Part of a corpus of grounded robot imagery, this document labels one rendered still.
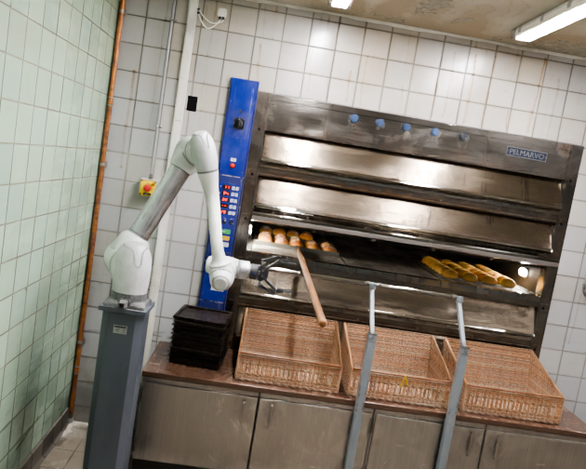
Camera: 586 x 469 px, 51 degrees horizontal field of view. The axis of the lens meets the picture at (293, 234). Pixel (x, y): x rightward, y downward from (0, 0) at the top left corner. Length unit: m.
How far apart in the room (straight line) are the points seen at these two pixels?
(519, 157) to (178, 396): 2.36
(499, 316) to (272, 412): 1.54
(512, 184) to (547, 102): 0.51
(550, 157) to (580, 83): 0.46
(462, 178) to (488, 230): 0.35
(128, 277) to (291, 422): 1.18
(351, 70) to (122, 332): 1.93
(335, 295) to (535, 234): 1.25
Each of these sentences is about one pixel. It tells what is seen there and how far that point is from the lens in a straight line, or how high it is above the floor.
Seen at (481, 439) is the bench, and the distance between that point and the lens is 3.56.
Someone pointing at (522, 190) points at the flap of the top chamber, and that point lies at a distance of 3.90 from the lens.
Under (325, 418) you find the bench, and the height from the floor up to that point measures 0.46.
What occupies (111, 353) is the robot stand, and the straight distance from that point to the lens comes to 2.83.
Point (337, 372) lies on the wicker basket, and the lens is 3.30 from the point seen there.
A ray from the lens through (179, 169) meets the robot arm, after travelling 2.96.
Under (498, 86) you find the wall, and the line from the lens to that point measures 3.85.
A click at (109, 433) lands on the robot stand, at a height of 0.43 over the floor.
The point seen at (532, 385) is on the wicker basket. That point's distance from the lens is 4.02.
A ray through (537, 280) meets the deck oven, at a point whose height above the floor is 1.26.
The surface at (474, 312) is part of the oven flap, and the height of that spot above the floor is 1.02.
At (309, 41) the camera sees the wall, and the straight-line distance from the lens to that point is 3.66.
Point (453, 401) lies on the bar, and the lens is 3.37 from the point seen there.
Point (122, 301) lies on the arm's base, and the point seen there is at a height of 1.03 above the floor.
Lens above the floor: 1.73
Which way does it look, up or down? 6 degrees down
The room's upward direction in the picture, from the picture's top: 9 degrees clockwise
